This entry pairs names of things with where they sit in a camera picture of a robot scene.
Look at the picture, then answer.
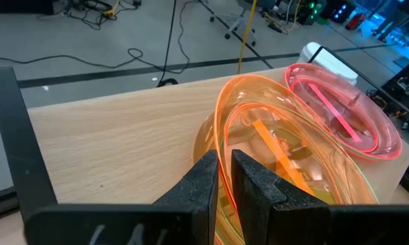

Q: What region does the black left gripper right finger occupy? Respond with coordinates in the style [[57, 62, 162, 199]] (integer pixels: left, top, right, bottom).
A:
[[230, 148, 409, 245]]

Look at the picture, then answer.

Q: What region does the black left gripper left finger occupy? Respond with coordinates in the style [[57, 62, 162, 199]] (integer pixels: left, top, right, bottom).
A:
[[24, 149, 220, 245]]

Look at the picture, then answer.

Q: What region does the orange transparent plastic plate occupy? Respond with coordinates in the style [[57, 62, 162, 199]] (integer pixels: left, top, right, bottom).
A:
[[192, 73, 380, 245]]

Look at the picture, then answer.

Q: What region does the red translucent plastic bowl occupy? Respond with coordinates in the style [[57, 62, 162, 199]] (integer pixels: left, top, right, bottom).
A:
[[284, 62, 403, 161]]

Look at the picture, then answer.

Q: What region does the white plastic bin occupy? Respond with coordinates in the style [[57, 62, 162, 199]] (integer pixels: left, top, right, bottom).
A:
[[297, 42, 359, 86]]

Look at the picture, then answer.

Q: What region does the grey mesh office chair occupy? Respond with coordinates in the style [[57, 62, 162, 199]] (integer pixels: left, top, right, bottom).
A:
[[209, 0, 272, 48]]

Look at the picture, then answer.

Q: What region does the red canister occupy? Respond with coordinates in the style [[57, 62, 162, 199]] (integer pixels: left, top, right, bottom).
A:
[[345, 12, 365, 31]]

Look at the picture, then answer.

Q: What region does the computer tower with green lights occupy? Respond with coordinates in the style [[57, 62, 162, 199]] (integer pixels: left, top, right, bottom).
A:
[[297, 0, 327, 25]]

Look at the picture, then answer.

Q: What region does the computer tower with blue lights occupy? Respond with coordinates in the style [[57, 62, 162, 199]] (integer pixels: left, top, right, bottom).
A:
[[321, 0, 357, 24]]

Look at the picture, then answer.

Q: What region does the person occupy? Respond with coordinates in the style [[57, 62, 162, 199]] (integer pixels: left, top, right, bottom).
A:
[[372, 0, 409, 44]]

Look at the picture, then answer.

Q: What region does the wooden shelf with black frame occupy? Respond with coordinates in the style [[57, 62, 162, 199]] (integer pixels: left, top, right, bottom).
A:
[[0, 46, 409, 222]]

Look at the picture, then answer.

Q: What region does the black cable with coil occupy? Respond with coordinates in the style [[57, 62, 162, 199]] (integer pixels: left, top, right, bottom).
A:
[[155, 0, 180, 88]]

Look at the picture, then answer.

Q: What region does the wavy black floor cable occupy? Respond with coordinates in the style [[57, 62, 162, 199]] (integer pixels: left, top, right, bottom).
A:
[[0, 0, 191, 75]]

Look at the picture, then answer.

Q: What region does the yellow cable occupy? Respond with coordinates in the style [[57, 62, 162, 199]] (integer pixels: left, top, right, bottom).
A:
[[237, 0, 259, 75]]

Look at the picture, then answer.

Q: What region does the tangle of black cables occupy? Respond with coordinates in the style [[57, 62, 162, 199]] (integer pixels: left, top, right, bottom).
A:
[[63, 0, 143, 32]]

